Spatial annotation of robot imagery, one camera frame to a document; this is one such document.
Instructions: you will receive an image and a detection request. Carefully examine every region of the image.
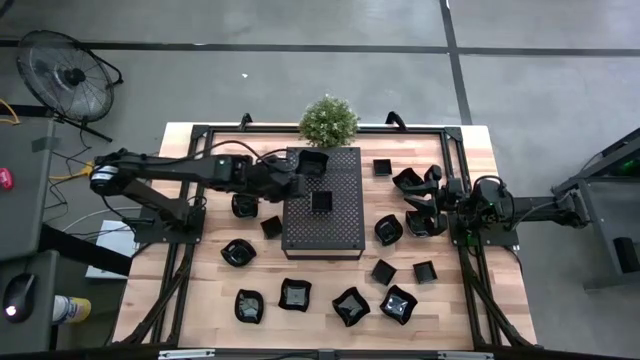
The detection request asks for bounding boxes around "glossy black rounded square plate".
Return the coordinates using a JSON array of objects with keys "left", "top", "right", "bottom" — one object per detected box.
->
[{"left": 234, "top": 288, "right": 265, "bottom": 325}]

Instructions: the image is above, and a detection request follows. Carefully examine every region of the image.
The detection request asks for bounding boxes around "grey metal equipment stand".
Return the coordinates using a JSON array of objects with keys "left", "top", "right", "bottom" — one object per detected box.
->
[{"left": 551, "top": 127, "right": 640, "bottom": 292}]

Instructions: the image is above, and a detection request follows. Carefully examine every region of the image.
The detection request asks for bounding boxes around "black perforated metal riser shelf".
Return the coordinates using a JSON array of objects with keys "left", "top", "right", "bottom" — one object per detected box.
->
[{"left": 280, "top": 145, "right": 367, "bottom": 261}]

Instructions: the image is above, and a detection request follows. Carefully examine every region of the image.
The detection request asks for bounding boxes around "glossy black wavy square plate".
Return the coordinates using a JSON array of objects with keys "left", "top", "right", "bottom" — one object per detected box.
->
[
  {"left": 331, "top": 285, "right": 372, "bottom": 328},
  {"left": 277, "top": 277, "right": 313, "bottom": 313},
  {"left": 378, "top": 284, "right": 419, "bottom": 326}
]

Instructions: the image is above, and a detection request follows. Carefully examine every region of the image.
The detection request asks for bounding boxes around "white box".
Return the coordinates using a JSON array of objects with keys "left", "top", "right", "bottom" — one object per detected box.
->
[{"left": 84, "top": 219, "right": 142, "bottom": 280}]

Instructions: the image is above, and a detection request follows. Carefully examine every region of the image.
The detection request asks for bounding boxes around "grey side desk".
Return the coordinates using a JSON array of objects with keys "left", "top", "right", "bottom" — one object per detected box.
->
[
  {"left": 0, "top": 249, "right": 60, "bottom": 354},
  {"left": 0, "top": 117, "right": 56, "bottom": 262}
]

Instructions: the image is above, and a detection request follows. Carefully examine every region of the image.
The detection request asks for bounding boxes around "white spray can yellow cap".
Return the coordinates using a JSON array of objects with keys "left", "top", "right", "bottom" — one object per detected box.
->
[{"left": 51, "top": 294, "right": 93, "bottom": 325}]

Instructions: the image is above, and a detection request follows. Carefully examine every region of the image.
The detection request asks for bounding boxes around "black floor fan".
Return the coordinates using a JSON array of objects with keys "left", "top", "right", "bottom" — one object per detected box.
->
[{"left": 15, "top": 29, "right": 124, "bottom": 144}]

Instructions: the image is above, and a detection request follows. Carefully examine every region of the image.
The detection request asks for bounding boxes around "black metal table frame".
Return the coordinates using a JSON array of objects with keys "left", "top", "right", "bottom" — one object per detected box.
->
[{"left": 112, "top": 122, "right": 539, "bottom": 351}]

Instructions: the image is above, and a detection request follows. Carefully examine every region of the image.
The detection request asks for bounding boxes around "black deep wavy square plate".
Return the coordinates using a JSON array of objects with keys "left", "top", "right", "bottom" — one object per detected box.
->
[
  {"left": 391, "top": 166, "right": 426, "bottom": 195},
  {"left": 297, "top": 148, "right": 331, "bottom": 178}
]

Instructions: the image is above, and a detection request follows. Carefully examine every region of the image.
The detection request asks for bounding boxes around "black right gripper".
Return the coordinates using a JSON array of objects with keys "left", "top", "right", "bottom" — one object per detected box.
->
[{"left": 399, "top": 164, "right": 466, "bottom": 237}]

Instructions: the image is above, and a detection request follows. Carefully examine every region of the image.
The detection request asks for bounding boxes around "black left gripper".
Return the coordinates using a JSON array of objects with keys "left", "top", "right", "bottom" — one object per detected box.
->
[{"left": 252, "top": 158, "right": 308, "bottom": 202}]

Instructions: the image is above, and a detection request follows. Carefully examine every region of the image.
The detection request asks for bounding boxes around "black box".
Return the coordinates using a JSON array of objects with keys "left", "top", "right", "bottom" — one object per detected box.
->
[{"left": 612, "top": 236, "right": 640, "bottom": 275}]

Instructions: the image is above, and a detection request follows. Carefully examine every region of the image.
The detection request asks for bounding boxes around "silver aluminium bracket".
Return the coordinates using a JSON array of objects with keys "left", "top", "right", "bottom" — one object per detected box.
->
[
  {"left": 437, "top": 350, "right": 495, "bottom": 360},
  {"left": 157, "top": 348, "right": 216, "bottom": 360}
]

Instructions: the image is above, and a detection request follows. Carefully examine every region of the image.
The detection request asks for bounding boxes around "black computer mouse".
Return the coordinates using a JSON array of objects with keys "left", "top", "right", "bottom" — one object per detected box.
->
[{"left": 1, "top": 272, "right": 38, "bottom": 325}]

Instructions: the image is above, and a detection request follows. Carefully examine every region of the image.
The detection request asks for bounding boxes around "potted green artificial plant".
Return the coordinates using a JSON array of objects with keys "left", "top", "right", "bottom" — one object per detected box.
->
[{"left": 298, "top": 93, "right": 361, "bottom": 150}]

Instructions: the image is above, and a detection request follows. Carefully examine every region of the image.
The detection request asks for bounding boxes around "black metal beam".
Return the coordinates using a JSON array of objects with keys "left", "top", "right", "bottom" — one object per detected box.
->
[{"left": 38, "top": 223, "right": 134, "bottom": 277}]

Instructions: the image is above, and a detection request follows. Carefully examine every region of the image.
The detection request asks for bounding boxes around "black rounded pointed-corner plate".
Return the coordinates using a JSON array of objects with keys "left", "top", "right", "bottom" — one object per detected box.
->
[
  {"left": 373, "top": 213, "right": 404, "bottom": 247},
  {"left": 230, "top": 193, "right": 260, "bottom": 219},
  {"left": 404, "top": 209, "right": 436, "bottom": 238},
  {"left": 220, "top": 238, "right": 258, "bottom": 268}
]

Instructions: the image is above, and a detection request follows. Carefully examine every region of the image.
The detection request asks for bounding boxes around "yellow power plug cable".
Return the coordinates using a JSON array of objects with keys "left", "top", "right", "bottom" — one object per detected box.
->
[{"left": 48, "top": 160, "right": 96, "bottom": 183}]

